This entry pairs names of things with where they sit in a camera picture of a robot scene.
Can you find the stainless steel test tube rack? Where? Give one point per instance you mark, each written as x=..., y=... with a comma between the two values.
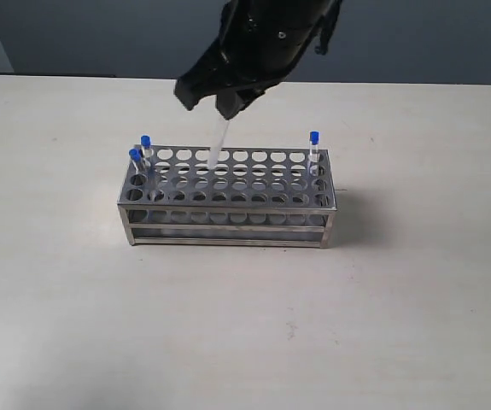
x=252, y=197

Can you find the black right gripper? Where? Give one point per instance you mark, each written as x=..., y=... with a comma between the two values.
x=258, y=41

